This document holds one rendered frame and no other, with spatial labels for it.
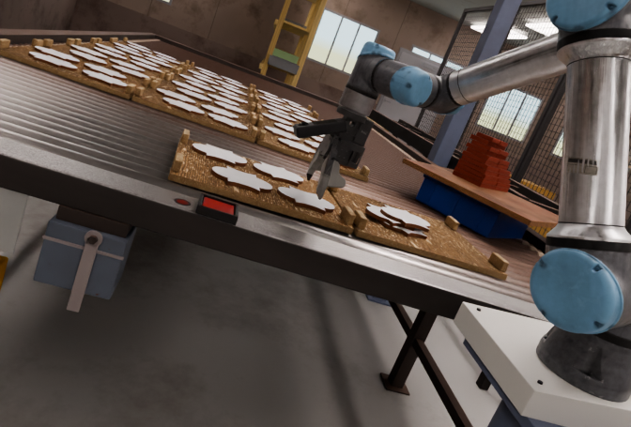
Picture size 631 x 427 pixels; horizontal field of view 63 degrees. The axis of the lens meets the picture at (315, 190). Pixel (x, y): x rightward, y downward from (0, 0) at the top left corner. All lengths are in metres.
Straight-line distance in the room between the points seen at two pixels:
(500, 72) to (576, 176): 0.33
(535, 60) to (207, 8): 10.05
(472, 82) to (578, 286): 0.49
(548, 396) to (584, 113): 0.42
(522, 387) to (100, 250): 0.73
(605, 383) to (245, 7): 10.32
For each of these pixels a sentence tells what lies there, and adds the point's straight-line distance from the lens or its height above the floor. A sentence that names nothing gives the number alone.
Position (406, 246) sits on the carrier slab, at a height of 0.93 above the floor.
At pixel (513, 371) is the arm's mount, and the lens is 0.91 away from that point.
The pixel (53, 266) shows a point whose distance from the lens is 1.03.
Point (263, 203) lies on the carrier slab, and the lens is 1.09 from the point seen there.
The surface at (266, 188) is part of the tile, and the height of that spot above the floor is 0.95.
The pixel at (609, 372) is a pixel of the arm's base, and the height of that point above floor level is 0.97.
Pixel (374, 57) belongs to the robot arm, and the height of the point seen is 1.29.
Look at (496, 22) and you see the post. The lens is 3.18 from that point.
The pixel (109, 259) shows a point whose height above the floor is 0.79.
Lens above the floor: 1.24
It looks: 13 degrees down
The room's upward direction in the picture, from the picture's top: 21 degrees clockwise
